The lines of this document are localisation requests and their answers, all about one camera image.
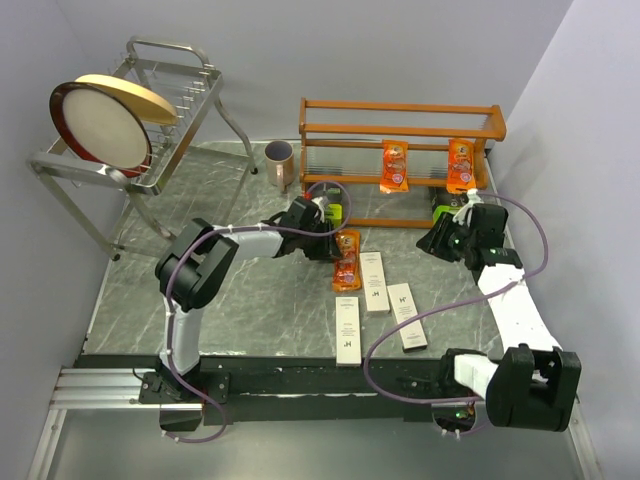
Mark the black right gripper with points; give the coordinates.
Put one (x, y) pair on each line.
(434, 241)

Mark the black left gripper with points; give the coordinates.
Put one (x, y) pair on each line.
(326, 250)

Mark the black green razor box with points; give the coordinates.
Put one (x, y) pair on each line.
(335, 196)
(443, 201)

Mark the orange razor pack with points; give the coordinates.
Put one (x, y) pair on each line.
(394, 167)
(346, 275)
(460, 166)

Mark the white box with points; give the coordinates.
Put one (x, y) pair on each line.
(374, 282)
(412, 336)
(348, 332)

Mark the orange wooden shelf rack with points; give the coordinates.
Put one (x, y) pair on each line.
(341, 142)

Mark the steel dish rack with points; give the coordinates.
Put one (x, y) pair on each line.
(184, 75)

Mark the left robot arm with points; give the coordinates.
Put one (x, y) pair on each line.
(194, 267)

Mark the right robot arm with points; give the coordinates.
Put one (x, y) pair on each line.
(535, 383)

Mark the pink mug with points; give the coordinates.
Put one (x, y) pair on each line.
(280, 166)

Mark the tan wooden plate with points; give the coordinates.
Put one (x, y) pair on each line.
(147, 105)

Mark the red rimmed white plate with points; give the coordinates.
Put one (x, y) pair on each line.
(99, 128)

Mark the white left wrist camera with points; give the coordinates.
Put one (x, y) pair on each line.
(323, 204)

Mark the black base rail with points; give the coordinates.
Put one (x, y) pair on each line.
(237, 389)

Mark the aluminium frame rail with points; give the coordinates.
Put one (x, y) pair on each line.
(117, 389)

